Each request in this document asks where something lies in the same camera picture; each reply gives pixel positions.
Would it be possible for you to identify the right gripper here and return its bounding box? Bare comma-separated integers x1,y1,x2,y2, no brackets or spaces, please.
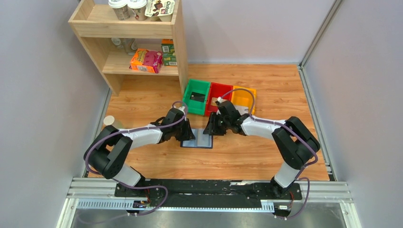
203,112,230,136

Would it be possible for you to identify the navy blue card holder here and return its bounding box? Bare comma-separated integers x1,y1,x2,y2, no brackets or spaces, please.
180,128,213,149

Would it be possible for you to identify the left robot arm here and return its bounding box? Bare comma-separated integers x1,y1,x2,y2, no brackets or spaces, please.
84,106,195,197

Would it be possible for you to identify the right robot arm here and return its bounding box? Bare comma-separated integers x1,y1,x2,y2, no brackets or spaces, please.
203,101,320,199

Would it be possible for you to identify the silver VIP card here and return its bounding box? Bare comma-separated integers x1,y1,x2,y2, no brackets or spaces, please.
234,105,249,115

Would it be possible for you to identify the black card in bin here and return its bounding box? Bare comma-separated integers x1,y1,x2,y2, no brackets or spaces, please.
190,92,205,103

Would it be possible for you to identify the red plastic bin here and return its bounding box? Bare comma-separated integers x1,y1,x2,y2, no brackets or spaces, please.
204,82,233,117

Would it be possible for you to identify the yellow plastic bin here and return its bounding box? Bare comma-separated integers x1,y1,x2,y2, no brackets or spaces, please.
231,85,257,115

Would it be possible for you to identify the green plastic bin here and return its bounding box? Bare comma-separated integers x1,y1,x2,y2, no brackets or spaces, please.
182,79,211,115

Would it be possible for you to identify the green liquid bottle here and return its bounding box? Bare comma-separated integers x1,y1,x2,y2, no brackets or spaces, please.
103,115,125,129

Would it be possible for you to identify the green juice carton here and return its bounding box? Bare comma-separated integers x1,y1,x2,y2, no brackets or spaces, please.
161,39,177,67

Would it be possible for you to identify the orange pink snack box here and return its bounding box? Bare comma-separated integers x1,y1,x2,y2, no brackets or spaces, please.
130,48,163,74

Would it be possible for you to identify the clear bottle on shelf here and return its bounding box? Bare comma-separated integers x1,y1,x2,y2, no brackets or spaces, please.
111,38,138,56

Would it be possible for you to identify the wooden shelf unit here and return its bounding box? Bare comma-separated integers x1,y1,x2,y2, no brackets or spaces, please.
68,0,188,95

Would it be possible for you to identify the chocolate pudding cup pack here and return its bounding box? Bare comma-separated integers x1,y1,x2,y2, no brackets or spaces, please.
145,0,175,22

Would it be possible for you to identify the white lidded cup right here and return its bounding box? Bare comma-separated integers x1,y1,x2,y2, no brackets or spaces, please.
127,0,147,21

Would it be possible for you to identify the white lidded cup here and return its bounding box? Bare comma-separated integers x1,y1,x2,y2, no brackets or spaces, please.
108,0,130,20
127,0,147,21

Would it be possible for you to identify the white lidded cup left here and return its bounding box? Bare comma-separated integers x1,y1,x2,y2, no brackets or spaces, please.
108,0,130,20

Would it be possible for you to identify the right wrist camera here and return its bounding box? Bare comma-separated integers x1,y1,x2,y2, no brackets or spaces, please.
215,97,228,108

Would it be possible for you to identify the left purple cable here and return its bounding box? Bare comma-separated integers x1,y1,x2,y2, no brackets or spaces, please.
84,101,189,217

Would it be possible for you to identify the purple cable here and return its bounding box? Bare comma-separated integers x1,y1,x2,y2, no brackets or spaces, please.
84,101,189,217
217,88,319,220

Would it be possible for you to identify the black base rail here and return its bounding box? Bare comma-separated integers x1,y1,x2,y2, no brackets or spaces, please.
115,179,302,209

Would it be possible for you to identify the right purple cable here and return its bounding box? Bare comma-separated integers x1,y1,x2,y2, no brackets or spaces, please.
217,88,319,220

